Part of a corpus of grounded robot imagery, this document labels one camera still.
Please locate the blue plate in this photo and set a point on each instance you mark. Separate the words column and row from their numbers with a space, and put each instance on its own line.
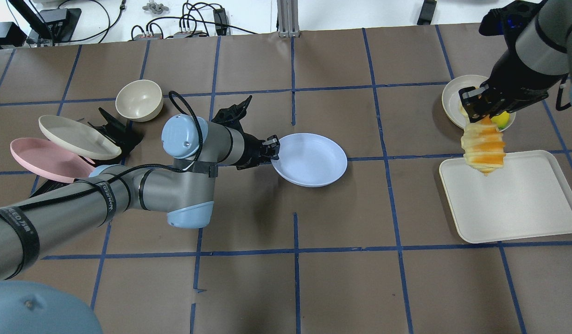
column 310, row 160

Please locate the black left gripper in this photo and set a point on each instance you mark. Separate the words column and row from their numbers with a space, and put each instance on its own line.
column 251, row 149

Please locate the black power adapter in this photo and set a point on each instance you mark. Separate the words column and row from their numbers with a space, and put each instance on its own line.
column 221, row 22

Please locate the grey metal fitting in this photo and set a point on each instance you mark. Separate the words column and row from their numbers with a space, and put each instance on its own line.
column 155, row 8

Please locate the white rectangular tray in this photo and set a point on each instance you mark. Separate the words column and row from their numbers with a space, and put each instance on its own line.
column 528, row 197

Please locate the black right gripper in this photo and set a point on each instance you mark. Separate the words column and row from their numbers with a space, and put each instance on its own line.
column 515, row 80

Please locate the cream bowl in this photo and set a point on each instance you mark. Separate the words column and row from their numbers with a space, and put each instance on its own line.
column 139, row 101

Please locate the yellow lemon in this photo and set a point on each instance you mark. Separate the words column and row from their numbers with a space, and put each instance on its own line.
column 501, row 120

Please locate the cream lemon plate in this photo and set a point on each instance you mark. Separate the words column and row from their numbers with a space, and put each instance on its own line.
column 450, row 97

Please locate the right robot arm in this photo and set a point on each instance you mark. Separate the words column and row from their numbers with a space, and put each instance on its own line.
column 538, row 56

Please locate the aluminium frame post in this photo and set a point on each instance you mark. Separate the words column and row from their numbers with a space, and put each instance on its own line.
column 288, row 18

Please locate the black plate rack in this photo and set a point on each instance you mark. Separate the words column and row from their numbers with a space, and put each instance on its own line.
column 116, row 132

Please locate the grey usb hub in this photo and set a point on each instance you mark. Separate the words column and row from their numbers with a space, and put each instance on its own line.
column 177, row 35

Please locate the black device on stand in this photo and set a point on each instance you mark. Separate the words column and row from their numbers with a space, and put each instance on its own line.
column 49, row 26

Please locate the striped bread loaf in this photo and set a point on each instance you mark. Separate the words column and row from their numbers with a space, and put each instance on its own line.
column 483, row 146

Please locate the pink plate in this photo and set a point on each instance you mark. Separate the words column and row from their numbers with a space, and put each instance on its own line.
column 48, row 160

